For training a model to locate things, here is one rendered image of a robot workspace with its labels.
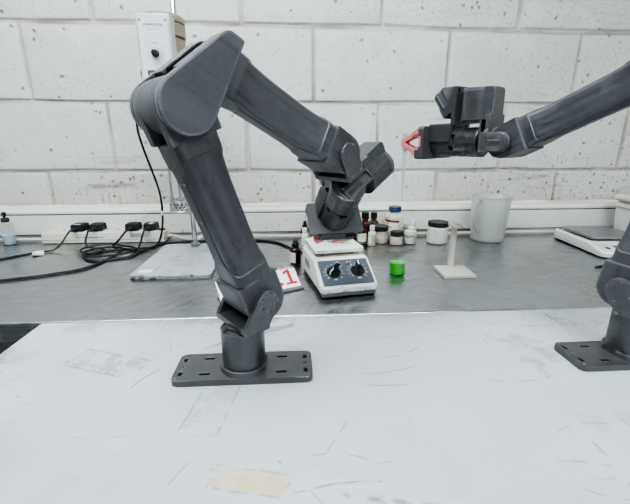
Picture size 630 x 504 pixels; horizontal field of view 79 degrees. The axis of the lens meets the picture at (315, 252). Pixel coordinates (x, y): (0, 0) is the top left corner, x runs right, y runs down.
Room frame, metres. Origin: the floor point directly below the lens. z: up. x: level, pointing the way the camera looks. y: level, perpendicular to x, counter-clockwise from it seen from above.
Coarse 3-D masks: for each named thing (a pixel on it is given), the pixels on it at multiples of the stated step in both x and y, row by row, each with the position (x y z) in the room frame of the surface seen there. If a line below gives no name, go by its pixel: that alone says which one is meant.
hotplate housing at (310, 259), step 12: (312, 252) 0.88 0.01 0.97; (348, 252) 0.87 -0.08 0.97; (360, 252) 0.88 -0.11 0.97; (312, 264) 0.83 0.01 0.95; (312, 276) 0.83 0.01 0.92; (324, 288) 0.76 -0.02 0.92; (336, 288) 0.76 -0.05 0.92; (348, 288) 0.77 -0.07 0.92; (360, 288) 0.77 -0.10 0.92; (372, 288) 0.78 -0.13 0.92
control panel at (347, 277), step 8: (320, 264) 0.81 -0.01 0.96; (328, 264) 0.81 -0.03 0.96; (344, 264) 0.82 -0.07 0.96; (352, 264) 0.82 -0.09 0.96; (320, 272) 0.79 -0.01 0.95; (344, 272) 0.80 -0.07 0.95; (368, 272) 0.81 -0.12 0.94; (328, 280) 0.77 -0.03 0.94; (336, 280) 0.78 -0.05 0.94; (344, 280) 0.78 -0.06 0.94; (352, 280) 0.78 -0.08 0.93; (360, 280) 0.78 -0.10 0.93; (368, 280) 0.79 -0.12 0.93
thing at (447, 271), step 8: (448, 224) 0.95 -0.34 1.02; (456, 224) 0.92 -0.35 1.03; (456, 232) 0.95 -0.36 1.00; (448, 256) 0.96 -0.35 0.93; (448, 264) 0.95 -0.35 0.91; (440, 272) 0.91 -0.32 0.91; (448, 272) 0.91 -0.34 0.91; (456, 272) 0.91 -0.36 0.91; (464, 272) 0.91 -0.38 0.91; (472, 272) 0.91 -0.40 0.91
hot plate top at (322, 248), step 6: (306, 240) 0.92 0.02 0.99; (312, 240) 0.92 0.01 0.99; (324, 240) 0.92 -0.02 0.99; (354, 240) 0.92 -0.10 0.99; (312, 246) 0.87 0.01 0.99; (318, 246) 0.87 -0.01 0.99; (324, 246) 0.87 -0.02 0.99; (330, 246) 0.87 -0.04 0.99; (336, 246) 0.87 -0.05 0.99; (342, 246) 0.87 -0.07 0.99; (348, 246) 0.87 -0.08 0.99; (354, 246) 0.87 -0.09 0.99; (360, 246) 0.87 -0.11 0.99; (318, 252) 0.83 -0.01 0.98; (324, 252) 0.83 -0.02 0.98; (330, 252) 0.84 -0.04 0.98; (336, 252) 0.84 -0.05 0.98
